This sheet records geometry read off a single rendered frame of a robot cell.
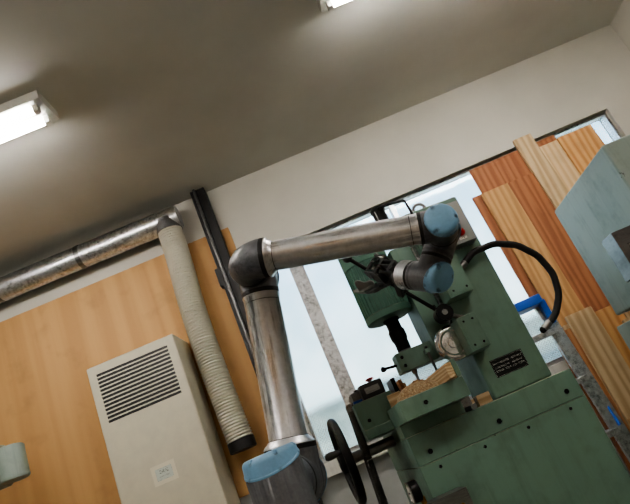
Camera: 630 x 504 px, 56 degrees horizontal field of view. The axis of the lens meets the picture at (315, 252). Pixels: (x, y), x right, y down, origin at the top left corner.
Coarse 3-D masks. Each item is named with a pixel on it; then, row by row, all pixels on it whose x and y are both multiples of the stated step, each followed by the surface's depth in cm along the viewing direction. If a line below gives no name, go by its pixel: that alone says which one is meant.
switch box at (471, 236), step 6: (450, 204) 212; (456, 204) 212; (456, 210) 211; (462, 210) 212; (462, 216) 211; (462, 222) 210; (468, 222) 210; (468, 228) 209; (468, 234) 208; (474, 234) 208; (462, 240) 207; (468, 240) 207; (474, 240) 210; (456, 246) 208; (462, 246) 211
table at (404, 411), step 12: (444, 384) 173; (456, 384) 173; (420, 396) 172; (432, 396) 172; (444, 396) 172; (456, 396) 172; (396, 408) 176; (408, 408) 170; (420, 408) 170; (432, 408) 170; (396, 420) 182; (408, 420) 169; (372, 432) 188; (384, 432) 188
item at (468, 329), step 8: (472, 312) 195; (456, 320) 194; (464, 320) 193; (472, 320) 193; (456, 328) 196; (464, 328) 192; (472, 328) 192; (480, 328) 192; (464, 336) 192; (472, 336) 191; (480, 336) 191; (464, 344) 194; (472, 344) 190; (480, 344) 190; (488, 344) 191; (472, 352) 190
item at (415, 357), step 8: (424, 344) 207; (400, 352) 206; (408, 352) 206; (416, 352) 206; (432, 352) 206; (392, 360) 211; (400, 360) 205; (408, 360) 205; (416, 360) 205; (424, 360) 205; (400, 368) 204; (408, 368) 204; (416, 368) 207
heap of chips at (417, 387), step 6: (414, 384) 175; (420, 384) 175; (426, 384) 174; (432, 384) 174; (438, 384) 175; (402, 390) 176; (408, 390) 174; (414, 390) 173; (420, 390) 173; (402, 396) 173; (408, 396) 173
